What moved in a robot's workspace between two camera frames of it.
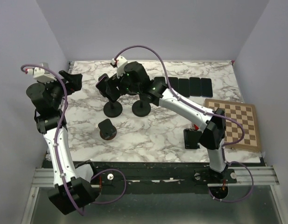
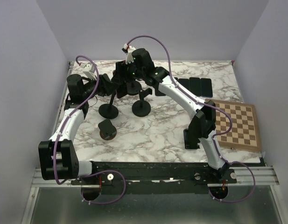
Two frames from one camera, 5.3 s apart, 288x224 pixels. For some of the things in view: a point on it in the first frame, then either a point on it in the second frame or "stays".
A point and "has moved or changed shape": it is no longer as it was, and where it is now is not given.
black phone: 184,87 stays
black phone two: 195,87 stays
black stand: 113,109 has moved or changed shape
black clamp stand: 141,108 stays
